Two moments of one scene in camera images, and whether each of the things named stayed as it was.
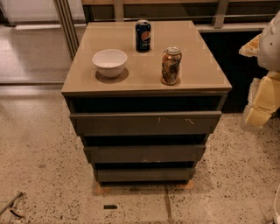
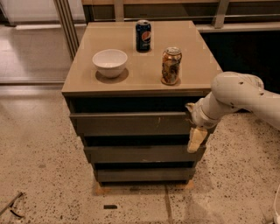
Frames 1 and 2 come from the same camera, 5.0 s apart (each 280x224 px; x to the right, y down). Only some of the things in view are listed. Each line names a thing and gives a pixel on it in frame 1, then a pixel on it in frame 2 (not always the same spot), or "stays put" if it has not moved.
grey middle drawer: (140, 154) stays put
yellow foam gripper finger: (251, 48) → (191, 106)
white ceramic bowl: (109, 62) stays put
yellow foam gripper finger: (264, 100) → (196, 136)
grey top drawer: (144, 122) stays put
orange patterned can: (171, 60) stays put
